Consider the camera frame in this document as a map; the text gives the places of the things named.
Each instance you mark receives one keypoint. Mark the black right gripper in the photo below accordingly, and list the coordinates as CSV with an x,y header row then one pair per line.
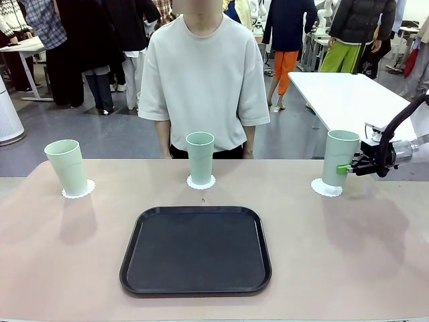
x,y
370,161

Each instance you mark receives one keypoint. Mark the light green plastic cup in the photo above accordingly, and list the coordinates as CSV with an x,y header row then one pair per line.
x,y
200,161
335,154
67,167

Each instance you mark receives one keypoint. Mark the white scalloped paper coaster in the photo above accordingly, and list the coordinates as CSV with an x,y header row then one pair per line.
x,y
201,187
321,191
90,188

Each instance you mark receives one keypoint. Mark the person's right forearm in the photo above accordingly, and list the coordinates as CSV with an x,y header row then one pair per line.
x,y
163,141

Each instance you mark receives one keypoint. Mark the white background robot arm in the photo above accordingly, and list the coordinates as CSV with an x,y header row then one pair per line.
x,y
324,15

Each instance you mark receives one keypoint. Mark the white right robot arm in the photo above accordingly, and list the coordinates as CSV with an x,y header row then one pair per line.
x,y
422,127

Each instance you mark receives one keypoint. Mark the person's left forearm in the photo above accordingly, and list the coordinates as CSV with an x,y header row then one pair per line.
x,y
248,142

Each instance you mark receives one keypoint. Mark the large white table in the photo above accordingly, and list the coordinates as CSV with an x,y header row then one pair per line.
x,y
352,100

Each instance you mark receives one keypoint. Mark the person with red bag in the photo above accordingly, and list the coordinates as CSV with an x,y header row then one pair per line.
x,y
423,63

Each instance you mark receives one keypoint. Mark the person in lime green trousers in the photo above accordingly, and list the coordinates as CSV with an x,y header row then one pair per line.
x,y
362,16

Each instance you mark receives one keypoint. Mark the person in orange trousers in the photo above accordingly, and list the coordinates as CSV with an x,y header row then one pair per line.
x,y
288,27

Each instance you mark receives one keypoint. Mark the person in beige sweater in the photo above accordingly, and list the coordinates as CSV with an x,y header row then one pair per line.
x,y
204,67

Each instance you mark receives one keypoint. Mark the black plastic serving tray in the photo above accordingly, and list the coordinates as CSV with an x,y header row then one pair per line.
x,y
197,251

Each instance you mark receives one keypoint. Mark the person in pale yellow top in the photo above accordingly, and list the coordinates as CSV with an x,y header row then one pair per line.
x,y
243,15

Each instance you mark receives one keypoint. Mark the person in orange plaid shirt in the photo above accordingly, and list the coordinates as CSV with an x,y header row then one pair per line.
x,y
164,8

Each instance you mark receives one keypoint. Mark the person in white trousers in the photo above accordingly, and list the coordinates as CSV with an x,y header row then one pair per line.
x,y
130,23

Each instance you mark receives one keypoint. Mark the person in long black coat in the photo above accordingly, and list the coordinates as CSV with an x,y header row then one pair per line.
x,y
87,33

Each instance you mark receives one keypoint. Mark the person in blue plaid shirt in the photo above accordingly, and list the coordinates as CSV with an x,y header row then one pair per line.
x,y
43,23

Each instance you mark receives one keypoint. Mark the white cylindrical floor appliance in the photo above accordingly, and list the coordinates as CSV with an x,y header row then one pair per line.
x,y
8,114

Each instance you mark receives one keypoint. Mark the white standing desk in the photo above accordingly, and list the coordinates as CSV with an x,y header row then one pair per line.
x,y
23,45

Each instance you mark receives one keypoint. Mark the person in patterned knit sweater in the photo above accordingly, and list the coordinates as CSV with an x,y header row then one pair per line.
x,y
10,16

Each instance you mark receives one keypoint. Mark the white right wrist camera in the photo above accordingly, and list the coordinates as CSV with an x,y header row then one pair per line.
x,y
375,129

